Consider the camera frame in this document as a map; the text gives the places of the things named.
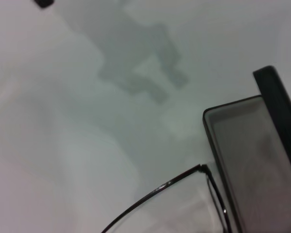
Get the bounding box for black glasses case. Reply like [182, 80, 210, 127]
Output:
[202, 65, 291, 233]

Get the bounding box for black thin-framed glasses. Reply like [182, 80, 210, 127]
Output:
[100, 164, 233, 233]

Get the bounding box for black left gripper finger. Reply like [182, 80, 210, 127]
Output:
[34, 0, 55, 9]

